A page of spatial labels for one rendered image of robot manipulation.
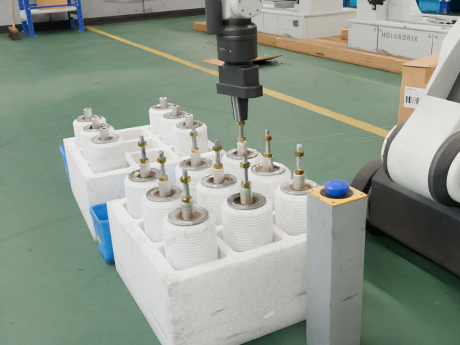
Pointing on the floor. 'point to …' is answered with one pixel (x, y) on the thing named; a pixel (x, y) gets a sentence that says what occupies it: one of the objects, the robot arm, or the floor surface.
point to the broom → (13, 27)
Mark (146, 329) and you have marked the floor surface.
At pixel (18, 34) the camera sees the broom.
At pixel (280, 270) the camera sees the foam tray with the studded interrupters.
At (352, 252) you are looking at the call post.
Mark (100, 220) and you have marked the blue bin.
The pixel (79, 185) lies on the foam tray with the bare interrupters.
